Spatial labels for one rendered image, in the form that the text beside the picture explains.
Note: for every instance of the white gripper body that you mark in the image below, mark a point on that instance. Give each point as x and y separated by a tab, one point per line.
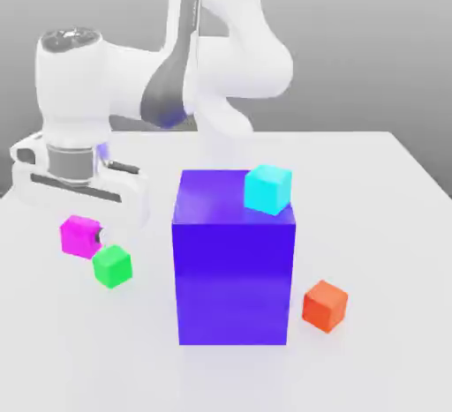
130	193

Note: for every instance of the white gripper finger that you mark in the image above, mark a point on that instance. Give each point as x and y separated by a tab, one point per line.
101	236

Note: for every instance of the large purple box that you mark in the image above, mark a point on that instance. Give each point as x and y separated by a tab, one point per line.
233	278

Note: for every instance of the small green cube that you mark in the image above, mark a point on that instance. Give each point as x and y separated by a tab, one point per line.
112	267

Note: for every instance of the small cyan cube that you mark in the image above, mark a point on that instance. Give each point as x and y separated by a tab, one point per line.
266	189

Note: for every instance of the small orange cube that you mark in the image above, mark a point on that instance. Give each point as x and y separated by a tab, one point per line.
324	306

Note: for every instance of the small magenta cube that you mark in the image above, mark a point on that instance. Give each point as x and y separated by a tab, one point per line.
77	237

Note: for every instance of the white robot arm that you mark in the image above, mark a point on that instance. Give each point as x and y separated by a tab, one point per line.
247	66

